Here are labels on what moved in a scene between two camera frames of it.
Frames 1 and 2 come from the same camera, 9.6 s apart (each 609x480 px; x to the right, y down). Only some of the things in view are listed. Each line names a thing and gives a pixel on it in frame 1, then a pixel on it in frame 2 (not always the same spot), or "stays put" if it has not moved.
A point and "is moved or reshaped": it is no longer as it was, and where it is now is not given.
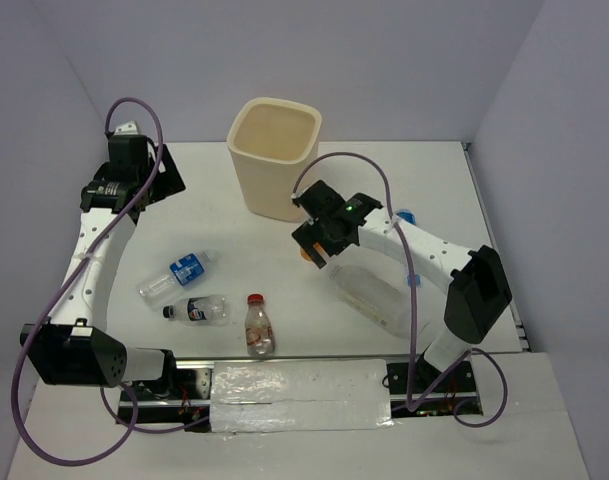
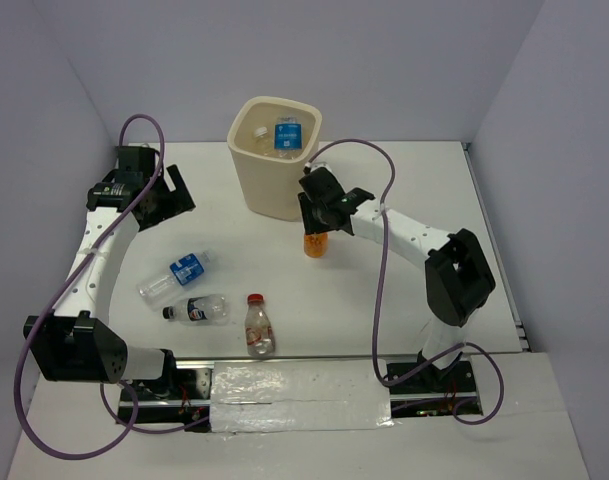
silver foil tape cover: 300,395 stays put
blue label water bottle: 408,215 is moved or reshaped
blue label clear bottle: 180,272 stays put
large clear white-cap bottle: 384,301 → 263,142
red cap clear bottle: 258,328 stays put
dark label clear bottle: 212,308 stays put
